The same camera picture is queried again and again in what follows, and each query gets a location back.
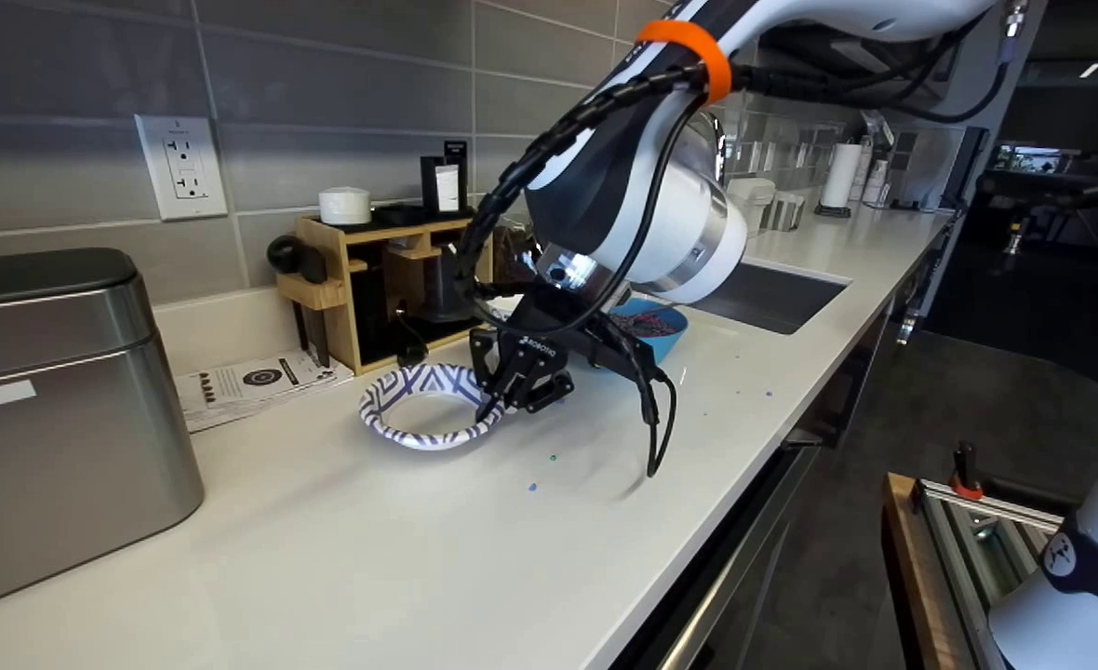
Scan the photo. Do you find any wooden organizer rack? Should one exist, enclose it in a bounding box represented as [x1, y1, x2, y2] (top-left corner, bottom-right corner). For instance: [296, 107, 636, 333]
[269, 215, 477, 374]

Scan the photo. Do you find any white wall outlet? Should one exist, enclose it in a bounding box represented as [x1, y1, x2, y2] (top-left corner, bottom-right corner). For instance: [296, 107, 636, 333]
[136, 117, 226, 221]

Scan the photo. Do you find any white paper towel roll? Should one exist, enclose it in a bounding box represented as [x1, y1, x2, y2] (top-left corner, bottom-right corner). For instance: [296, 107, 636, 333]
[818, 142, 865, 211]

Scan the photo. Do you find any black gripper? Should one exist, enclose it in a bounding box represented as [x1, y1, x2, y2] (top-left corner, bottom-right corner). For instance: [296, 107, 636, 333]
[468, 290, 630, 419]

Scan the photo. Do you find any white blue patterned paper plate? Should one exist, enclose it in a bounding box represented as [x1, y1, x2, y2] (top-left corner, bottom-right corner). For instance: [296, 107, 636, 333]
[359, 365, 505, 454]

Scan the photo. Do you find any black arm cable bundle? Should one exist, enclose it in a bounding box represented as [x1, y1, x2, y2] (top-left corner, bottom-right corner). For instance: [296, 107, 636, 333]
[452, 35, 1023, 479]

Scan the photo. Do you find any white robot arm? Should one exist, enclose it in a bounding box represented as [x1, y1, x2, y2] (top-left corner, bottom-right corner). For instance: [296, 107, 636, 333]
[458, 0, 996, 419]

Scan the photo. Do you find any blue bowl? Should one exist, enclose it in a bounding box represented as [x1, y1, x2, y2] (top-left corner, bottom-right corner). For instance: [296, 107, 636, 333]
[611, 298, 688, 365]

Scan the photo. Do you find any stainless steel canister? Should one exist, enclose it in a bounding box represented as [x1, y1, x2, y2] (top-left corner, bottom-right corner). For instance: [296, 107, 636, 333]
[0, 251, 205, 599]

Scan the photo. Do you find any steel sink basin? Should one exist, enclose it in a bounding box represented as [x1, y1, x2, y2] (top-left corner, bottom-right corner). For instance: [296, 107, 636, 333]
[699, 263, 840, 335]

